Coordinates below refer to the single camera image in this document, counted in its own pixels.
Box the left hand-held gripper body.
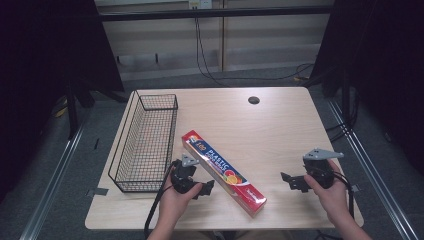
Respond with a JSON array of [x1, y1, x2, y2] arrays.
[[170, 153, 201, 195]]

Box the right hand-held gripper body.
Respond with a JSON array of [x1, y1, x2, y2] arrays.
[[302, 147, 345, 190]]

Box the person's left hand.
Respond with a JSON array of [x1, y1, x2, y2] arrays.
[[158, 172, 204, 232]]

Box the person's right hand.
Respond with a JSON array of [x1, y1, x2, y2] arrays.
[[303, 158, 350, 228]]

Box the red blue plastic wrap box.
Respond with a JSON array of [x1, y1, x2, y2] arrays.
[[181, 129, 268, 219]]

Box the person's legs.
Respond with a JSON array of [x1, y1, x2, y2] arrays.
[[171, 229, 294, 240]]

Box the black curtain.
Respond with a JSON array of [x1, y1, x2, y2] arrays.
[[0, 0, 126, 204], [308, 0, 424, 174]]

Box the black metal stand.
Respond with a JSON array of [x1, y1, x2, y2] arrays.
[[64, 83, 82, 141]]

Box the black horizontal bar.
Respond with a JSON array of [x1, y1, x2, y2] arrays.
[[99, 5, 335, 23]]

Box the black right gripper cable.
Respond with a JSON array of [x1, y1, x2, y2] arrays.
[[333, 170, 356, 219]]

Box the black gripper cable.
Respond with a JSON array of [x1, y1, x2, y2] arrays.
[[333, 170, 356, 219], [143, 161, 178, 240]]

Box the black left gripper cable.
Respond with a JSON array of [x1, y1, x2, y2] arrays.
[[143, 161, 178, 240]]

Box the black wire basket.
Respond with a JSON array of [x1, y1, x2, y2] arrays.
[[107, 89, 180, 194]]

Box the aluminium floor rail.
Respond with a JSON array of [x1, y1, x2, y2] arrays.
[[19, 124, 86, 240], [326, 99, 420, 240]]

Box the black floor cable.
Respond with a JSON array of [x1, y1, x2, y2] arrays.
[[194, 16, 315, 88]]

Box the white wall socket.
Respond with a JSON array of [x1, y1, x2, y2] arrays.
[[188, 0, 213, 10]]

